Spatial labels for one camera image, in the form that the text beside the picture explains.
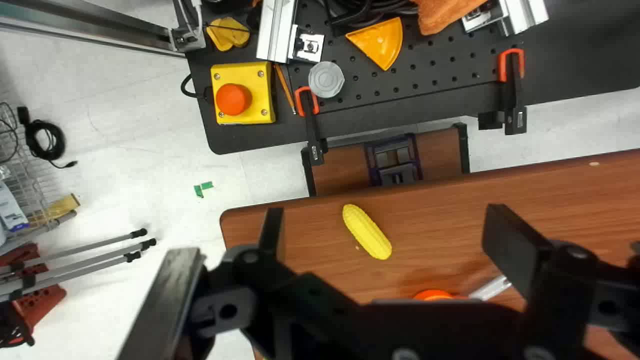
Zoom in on yellow emergency stop box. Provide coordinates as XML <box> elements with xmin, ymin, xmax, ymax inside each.
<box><xmin>209</xmin><ymin>62</ymin><xmax>276</xmax><ymax>125</ymax></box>

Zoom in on aluminium extrusion block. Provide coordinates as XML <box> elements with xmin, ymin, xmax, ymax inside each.
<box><xmin>255</xmin><ymin>0</ymin><xmax>297</xmax><ymax>64</ymax></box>

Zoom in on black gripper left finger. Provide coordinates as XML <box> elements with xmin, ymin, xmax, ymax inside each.
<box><xmin>115</xmin><ymin>248</ymin><xmax>204</xmax><ymax>360</ymax></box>

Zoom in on aluminium rail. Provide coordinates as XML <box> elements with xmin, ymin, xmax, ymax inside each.
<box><xmin>0</xmin><ymin>0</ymin><xmax>205</xmax><ymax>56</ymax></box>

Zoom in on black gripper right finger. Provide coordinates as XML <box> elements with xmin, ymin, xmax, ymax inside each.
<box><xmin>481</xmin><ymin>203</ymin><xmax>552</xmax><ymax>297</ymax></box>

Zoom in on orange bowl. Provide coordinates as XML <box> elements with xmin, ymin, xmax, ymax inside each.
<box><xmin>414</xmin><ymin>287</ymin><xmax>454</xmax><ymax>302</ymax></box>

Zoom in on orange triangular wedge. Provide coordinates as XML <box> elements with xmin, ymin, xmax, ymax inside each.
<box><xmin>346</xmin><ymin>18</ymin><xmax>404</xmax><ymax>70</ymax></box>

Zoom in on yellow crumpled object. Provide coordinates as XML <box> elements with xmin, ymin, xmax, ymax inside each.
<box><xmin>204</xmin><ymin>15</ymin><xmax>249</xmax><ymax>51</ymax></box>

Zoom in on black coiled cable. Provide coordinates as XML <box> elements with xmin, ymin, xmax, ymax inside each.
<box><xmin>15</xmin><ymin>103</ymin><xmax>80</xmax><ymax>169</ymax></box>

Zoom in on yellow maize cob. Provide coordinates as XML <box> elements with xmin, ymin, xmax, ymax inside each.
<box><xmin>342</xmin><ymin>203</ymin><xmax>394</xmax><ymax>261</ymax></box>

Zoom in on orange-handled black clamp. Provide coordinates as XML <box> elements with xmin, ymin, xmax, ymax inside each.
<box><xmin>478</xmin><ymin>47</ymin><xmax>528</xmax><ymax>136</ymax></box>
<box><xmin>293</xmin><ymin>86</ymin><xmax>325</xmax><ymax>165</ymax></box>

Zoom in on orange cloth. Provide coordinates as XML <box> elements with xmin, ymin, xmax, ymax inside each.
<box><xmin>412</xmin><ymin>0</ymin><xmax>488</xmax><ymax>35</ymax></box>

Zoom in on black perforated board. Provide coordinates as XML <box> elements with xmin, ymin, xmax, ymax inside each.
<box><xmin>181</xmin><ymin>0</ymin><xmax>640</xmax><ymax>155</ymax></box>

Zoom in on tripod legs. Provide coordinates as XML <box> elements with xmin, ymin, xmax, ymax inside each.
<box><xmin>0</xmin><ymin>227</ymin><xmax>156</xmax><ymax>347</ymax></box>

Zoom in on grey round cylinder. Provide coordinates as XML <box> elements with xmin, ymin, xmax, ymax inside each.
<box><xmin>308</xmin><ymin>62</ymin><xmax>346</xmax><ymax>97</ymax></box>

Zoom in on green tape marker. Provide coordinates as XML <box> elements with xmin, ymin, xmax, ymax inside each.
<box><xmin>194</xmin><ymin>179</ymin><xmax>213</xmax><ymax>198</ymax></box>

